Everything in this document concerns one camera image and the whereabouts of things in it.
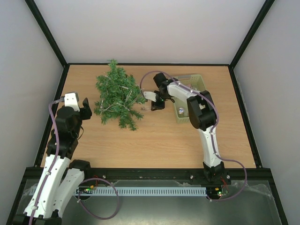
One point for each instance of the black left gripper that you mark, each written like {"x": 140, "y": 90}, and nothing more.
{"x": 86, "y": 109}

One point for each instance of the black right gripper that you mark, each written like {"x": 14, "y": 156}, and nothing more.
{"x": 158, "y": 103}

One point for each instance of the clear led string lights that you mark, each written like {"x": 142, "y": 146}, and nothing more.
{"x": 118, "y": 91}

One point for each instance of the small green christmas tree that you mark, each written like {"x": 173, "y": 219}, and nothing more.
{"x": 126, "y": 119}

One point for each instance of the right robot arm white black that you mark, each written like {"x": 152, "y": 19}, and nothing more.
{"x": 202, "y": 116}

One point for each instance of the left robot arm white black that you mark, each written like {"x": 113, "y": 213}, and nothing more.
{"x": 61, "y": 175}

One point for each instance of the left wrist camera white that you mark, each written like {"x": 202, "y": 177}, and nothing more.
{"x": 71, "y": 100}

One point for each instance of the light blue slotted cable duct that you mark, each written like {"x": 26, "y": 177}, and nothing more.
{"x": 146, "y": 191}

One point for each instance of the black corner frame post left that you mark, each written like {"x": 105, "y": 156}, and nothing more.
{"x": 46, "y": 31}

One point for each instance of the black corner frame post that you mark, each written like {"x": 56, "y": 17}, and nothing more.
{"x": 251, "y": 32}
{"x": 46, "y": 31}

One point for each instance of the black corner frame post right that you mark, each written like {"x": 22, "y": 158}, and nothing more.
{"x": 251, "y": 32}

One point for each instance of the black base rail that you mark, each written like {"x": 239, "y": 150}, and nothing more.
{"x": 190, "y": 176}

